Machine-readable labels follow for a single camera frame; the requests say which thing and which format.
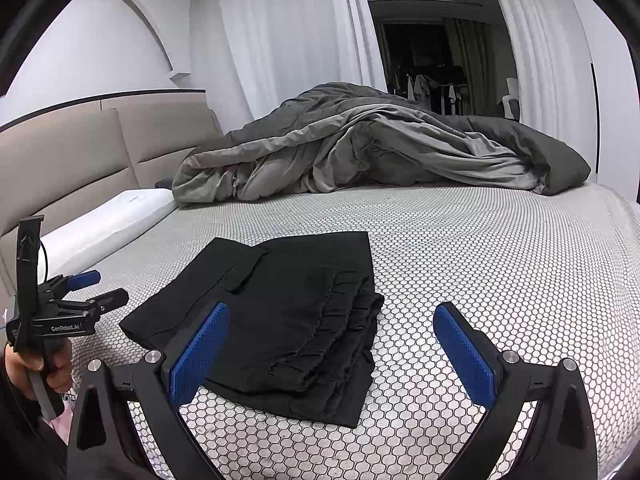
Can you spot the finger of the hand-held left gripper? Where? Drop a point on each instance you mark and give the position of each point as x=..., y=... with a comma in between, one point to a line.
x=107, y=300
x=87, y=276

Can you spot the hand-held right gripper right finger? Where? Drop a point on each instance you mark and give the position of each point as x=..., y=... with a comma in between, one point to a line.
x=465, y=355

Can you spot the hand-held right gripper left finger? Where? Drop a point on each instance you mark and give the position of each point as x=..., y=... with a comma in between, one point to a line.
x=200, y=355

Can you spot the black pants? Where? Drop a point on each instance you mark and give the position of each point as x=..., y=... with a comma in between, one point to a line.
x=295, y=320

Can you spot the person's left hand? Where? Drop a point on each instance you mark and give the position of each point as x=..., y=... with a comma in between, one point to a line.
x=62, y=372

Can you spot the white pillow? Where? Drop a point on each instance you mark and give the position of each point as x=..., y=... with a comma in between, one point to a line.
x=110, y=225

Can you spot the bed with honeycomb mattress cover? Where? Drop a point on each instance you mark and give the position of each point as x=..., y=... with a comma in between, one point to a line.
x=475, y=270

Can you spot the beige padded headboard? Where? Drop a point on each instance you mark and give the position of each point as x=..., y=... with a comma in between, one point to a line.
x=75, y=160

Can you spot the grey duvet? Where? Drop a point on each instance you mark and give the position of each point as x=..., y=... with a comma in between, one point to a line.
x=375, y=150

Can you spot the white chair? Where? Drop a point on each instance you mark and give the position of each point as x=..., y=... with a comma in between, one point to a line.
x=510, y=100

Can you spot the clothes rack with garments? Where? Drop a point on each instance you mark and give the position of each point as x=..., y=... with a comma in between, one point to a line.
x=430, y=87

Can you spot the dark curtain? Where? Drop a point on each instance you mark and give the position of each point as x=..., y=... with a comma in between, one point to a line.
x=467, y=65

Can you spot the white curtain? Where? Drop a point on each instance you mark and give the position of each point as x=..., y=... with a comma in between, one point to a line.
x=290, y=35
x=540, y=50

